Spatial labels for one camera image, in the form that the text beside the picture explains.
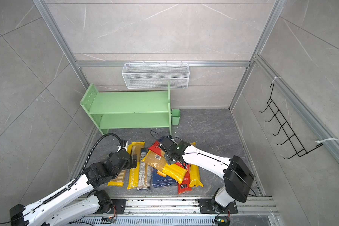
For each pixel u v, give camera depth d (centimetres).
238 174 41
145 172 82
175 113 107
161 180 77
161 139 98
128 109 85
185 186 76
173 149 60
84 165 90
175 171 78
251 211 74
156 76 101
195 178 78
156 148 86
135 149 93
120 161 56
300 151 58
